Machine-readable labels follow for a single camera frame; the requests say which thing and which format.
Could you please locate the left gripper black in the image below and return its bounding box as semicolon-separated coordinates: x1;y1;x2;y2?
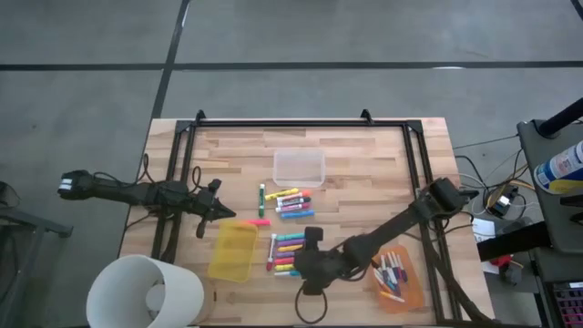
186;179;238;239

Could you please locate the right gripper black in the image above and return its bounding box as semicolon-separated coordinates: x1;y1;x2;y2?
295;226;347;296

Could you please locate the slim red Expo marker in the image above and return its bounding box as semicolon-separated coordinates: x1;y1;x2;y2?
267;232;278;272

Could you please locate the blue highlighter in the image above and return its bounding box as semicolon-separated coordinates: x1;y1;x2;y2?
280;209;315;220

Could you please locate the magenta stubby Expo marker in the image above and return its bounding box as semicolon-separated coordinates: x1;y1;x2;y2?
275;202;312;214

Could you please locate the orange stubby Expo marker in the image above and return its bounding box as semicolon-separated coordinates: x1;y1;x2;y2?
276;190;313;205

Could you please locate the yellow plastic bin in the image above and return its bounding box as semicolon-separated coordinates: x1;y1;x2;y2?
207;219;260;283

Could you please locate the clear plastic bin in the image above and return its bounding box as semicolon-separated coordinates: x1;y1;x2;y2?
271;148;327;189

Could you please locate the orange plastic bin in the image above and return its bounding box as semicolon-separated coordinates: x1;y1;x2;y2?
366;244;425;315

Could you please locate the white cylindrical shade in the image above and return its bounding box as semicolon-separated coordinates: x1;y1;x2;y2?
85;253;205;328

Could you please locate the white paper sheet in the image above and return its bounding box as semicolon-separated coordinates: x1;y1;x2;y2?
471;218;497;242

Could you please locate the grey metal stand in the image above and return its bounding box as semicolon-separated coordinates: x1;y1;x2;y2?
0;179;75;328

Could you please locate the small silver device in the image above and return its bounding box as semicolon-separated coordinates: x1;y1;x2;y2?
485;193;514;218

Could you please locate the black padded bar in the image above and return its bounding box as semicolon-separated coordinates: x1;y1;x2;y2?
476;221;552;261

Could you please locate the grey side cart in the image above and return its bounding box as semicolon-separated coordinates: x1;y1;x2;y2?
517;118;583;255

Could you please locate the purple-lit keyboard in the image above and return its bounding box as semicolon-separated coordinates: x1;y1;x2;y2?
551;281;583;328

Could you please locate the white blue spray can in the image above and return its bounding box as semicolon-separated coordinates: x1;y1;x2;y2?
533;140;583;196

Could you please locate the black slanted pole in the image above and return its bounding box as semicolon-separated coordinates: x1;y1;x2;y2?
536;97;583;138

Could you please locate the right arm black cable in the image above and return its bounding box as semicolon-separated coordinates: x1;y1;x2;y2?
293;284;329;325

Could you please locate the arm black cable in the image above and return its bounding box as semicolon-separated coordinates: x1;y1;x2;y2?
93;152;205;189
293;284;329;325

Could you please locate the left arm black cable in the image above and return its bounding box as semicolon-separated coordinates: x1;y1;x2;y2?
93;152;205;189

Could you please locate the black aluminium table frame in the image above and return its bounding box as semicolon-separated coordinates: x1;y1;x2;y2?
151;108;502;327

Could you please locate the black cable bundle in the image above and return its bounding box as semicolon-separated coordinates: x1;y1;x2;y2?
423;236;493;327

